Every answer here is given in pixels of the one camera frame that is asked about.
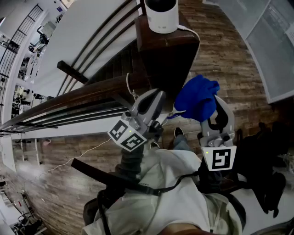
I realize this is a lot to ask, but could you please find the blue cloth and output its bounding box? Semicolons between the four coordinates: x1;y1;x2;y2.
166;74;221;123

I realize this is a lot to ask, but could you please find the thin black cable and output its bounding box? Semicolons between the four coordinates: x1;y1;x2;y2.
158;172;203;197

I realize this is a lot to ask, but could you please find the person's right forearm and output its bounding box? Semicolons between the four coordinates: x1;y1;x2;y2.
198;158;230;194

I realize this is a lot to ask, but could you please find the black bag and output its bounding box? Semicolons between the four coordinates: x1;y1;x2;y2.
236;121;294;218

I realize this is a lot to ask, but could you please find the thin white cable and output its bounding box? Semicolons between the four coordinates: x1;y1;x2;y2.
34;139;112;181

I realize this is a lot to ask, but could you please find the white lab machine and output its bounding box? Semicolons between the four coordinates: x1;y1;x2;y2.
38;20;57;45

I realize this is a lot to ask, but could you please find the black office chair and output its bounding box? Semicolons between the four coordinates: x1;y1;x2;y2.
12;211;48;235

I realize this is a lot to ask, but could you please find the person's right leg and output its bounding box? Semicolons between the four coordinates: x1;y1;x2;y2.
172;134;195;153

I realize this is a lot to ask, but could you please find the person's left forearm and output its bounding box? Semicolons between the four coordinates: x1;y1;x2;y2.
114;143;145;182

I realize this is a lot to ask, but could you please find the person's white shirt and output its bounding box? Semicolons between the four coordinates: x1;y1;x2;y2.
81;148;245;235

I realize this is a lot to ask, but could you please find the white cylindrical device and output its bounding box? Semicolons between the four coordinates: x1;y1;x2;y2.
143;0;180;34

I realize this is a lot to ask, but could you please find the dark wooden bench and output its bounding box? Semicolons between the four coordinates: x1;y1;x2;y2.
0;74;152;136

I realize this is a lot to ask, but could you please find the dark wooden side table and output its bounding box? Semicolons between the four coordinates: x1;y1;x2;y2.
134;11;200;108

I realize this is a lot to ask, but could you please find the clear plastic wrap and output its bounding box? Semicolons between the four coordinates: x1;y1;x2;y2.
277;153;294;175

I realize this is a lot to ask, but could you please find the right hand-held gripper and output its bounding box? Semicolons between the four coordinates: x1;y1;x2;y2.
197;95;237;172

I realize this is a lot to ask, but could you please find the white looped cable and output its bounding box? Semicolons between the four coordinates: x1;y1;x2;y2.
125;73;138;100

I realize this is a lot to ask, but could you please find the wide black strap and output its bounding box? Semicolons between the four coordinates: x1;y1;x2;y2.
71;158;163;197

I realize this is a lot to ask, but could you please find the person's chin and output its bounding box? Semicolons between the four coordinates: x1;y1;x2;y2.
160;221;209;235

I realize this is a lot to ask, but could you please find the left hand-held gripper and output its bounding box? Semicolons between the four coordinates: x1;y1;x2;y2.
107;88;167;152

